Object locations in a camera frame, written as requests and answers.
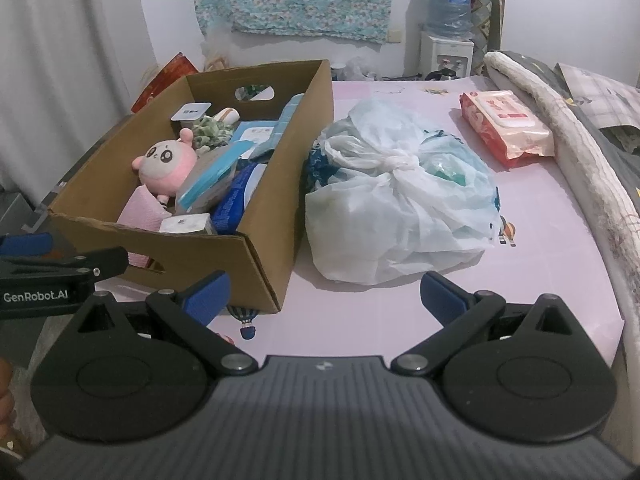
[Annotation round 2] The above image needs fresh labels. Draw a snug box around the pink plush doll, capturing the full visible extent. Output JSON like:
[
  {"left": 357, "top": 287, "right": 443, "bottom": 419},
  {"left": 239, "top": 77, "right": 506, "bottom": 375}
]
[{"left": 131, "top": 127, "right": 199, "bottom": 206}]

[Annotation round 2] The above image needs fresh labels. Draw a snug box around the blue bandage box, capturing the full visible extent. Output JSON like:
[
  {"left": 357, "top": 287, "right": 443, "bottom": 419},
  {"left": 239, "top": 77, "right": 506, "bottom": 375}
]
[{"left": 230, "top": 119, "right": 281, "bottom": 158}]

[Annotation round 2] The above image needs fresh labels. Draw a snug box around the light blue towel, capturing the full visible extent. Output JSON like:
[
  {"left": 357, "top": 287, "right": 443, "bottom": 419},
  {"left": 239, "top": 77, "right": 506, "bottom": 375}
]
[{"left": 267, "top": 92, "right": 306, "bottom": 153}]

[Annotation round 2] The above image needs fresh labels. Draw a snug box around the pink printed bed sheet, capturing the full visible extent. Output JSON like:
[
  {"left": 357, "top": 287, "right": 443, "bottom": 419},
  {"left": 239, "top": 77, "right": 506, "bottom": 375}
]
[{"left": 205, "top": 75, "right": 626, "bottom": 361}]

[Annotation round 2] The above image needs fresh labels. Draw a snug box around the white knotted plastic bag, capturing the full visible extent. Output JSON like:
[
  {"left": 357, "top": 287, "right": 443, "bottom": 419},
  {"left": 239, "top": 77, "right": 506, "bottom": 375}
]
[{"left": 304, "top": 97, "right": 502, "bottom": 285}]

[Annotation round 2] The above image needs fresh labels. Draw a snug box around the patterned board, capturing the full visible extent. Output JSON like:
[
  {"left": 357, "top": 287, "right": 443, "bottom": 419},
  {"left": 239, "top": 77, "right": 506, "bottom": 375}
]
[{"left": 470, "top": 0, "right": 507, "bottom": 53}]

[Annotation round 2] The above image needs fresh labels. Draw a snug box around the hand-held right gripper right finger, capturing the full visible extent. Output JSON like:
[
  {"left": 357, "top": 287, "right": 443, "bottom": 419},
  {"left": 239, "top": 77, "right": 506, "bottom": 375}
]
[{"left": 390, "top": 270, "right": 576, "bottom": 376}]

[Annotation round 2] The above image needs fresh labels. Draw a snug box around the blue printed plastic bag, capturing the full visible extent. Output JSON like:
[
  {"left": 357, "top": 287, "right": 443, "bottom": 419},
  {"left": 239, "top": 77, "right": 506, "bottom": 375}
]
[{"left": 306, "top": 142, "right": 331, "bottom": 193}]

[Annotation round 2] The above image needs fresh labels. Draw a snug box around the grey box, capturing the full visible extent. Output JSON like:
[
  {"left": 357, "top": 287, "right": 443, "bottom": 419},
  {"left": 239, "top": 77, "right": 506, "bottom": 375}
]
[{"left": 0, "top": 190, "right": 51, "bottom": 236}]

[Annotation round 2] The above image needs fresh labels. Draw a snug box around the person's left hand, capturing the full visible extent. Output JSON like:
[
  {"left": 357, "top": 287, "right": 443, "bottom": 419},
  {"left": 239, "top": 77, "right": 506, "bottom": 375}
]
[{"left": 0, "top": 359, "right": 20, "bottom": 461}]

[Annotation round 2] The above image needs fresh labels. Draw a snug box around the beige printed sheet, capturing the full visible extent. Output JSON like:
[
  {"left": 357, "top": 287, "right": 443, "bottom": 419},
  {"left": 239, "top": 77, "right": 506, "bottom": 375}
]
[{"left": 555, "top": 62, "right": 640, "bottom": 133}]

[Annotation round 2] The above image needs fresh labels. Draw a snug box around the white tissue pack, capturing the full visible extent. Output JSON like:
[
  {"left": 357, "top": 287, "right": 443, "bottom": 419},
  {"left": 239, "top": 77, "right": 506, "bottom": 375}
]
[{"left": 159, "top": 212, "right": 218, "bottom": 236}]

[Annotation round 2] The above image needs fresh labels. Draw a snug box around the white yogurt cup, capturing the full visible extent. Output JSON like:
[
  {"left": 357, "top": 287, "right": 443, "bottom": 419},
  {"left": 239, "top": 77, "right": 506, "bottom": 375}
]
[{"left": 171, "top": 101, "right": 212, "bottom": 123}]

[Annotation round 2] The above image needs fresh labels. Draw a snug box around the blue water bottle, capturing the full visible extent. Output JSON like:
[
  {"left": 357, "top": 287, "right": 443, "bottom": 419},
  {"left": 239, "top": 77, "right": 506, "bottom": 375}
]
[{"left": 424, "top": 0, "right": 477, "bottom": 41}]

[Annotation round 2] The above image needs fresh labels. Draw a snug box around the green floral cloth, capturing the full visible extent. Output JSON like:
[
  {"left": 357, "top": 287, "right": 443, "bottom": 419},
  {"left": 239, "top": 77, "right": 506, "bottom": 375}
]
[{"left": 192, "top": 114, "right": 236, "bottom": 153}]

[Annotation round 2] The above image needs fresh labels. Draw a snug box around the red paper bag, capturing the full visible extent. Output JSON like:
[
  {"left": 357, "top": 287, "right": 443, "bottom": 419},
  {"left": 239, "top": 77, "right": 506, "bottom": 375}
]
[{"left": 131, "top": 52, "right": 201, "bottom": 113}]

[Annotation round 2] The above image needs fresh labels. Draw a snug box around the crumpled clear plastic bag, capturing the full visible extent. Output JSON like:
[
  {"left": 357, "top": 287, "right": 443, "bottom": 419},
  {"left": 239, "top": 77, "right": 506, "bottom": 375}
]
[{"left": 330, "top": 57, "right": 381, "bottom": 82}]

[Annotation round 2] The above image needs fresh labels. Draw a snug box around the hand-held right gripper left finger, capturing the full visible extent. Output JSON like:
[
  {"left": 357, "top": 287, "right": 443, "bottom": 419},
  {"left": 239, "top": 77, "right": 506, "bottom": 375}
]
[{"left": 75, "top": 270, "right": 256, "bottom": 376}]

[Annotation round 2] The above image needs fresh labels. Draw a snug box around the pink cloth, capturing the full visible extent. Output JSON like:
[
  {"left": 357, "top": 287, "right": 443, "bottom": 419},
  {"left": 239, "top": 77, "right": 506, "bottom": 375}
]
[{"left": 117, "top": 185, "right": 173, "bottom": 268}]

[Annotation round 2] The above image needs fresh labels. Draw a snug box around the cardboard box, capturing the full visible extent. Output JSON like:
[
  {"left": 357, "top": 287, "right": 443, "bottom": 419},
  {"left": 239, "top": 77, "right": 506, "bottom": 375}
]
[{"left": 47, "top": 59, "right": 335, "bottom": 313}]

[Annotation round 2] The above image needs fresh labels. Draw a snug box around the dark blue packet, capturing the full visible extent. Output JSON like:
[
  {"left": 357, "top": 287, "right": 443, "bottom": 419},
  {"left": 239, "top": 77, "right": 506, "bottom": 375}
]
[{"left": 210, "top": 162, "right": 268, "bottom": 235}]

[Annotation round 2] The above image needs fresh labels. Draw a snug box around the red wet wipes pack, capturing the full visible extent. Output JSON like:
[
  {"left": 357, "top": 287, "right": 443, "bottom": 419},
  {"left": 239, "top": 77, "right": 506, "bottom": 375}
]
[{"left": 459, "top": 90, "right": 556, "bottom": 170}]

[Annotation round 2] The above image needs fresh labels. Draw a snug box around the white water dispenser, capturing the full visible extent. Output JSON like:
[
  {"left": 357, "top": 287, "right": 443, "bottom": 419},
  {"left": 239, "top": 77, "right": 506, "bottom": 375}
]
[{"left": 419, "top": 31, "right": 475, "bottom": 81}]

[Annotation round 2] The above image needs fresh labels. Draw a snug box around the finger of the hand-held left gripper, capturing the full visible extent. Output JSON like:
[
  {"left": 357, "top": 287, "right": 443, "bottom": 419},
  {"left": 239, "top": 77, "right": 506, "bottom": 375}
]
[
  {"left": 0, "top": 232, "right": 54, "bottom": 260},
  {"left": 0, "top": 247, "right": 129, "bottom": 283}
]

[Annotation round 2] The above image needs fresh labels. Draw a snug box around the white curtain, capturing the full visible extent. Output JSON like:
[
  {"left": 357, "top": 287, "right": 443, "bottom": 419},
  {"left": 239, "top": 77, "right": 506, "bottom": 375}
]
[{"left": 0, "top": 0, "right": 156, "bottom": 193}]

